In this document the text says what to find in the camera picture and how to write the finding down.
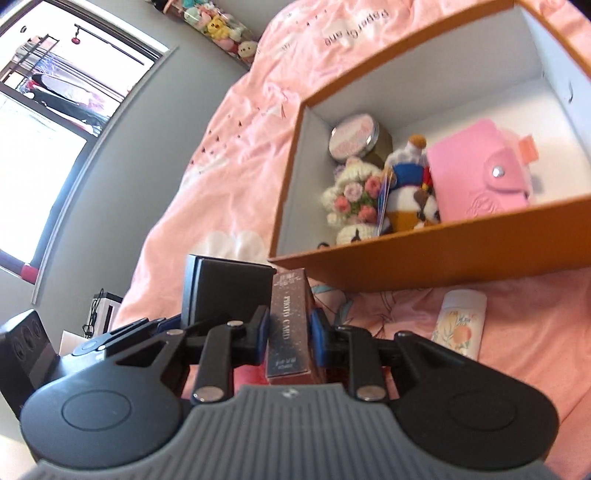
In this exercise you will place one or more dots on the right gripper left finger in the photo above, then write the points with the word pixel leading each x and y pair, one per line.
pixel 249 341

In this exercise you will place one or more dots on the orange cardboard box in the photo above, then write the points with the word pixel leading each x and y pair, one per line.
pixel 502 97

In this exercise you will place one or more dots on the black square box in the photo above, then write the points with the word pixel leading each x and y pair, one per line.
pixel 214 287

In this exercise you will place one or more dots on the round pink lid tin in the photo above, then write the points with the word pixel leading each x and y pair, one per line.
pixel 363 136

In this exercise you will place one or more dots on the blue card pack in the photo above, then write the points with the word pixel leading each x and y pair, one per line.
pixel 387 179

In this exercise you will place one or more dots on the brown glitter cosmetic box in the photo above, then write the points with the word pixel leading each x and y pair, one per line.
pixel 289 356

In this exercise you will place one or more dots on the tall plush toy tube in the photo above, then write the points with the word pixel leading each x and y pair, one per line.
pixel 216 25

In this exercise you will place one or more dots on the white device with cables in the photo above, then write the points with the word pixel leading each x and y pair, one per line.
pixel 104 307

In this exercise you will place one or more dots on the pink fabric pouch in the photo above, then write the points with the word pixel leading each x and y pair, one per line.
pixel 527 153

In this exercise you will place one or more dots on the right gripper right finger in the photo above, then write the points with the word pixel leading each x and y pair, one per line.
pixel 329 345

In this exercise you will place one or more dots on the crochet bunny with flowers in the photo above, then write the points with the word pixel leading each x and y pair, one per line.
pixel 352 202

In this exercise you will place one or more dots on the window with frame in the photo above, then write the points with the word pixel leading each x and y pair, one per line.
pixel 68 71

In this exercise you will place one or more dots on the pink snap card wallet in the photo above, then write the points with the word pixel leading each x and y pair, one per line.
pixel 476 174

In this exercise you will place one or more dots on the white peach print bottle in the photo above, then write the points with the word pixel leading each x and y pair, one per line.
pixel 461 321

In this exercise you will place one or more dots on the blue white plush doll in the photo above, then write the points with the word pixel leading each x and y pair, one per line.
pixel 411 184

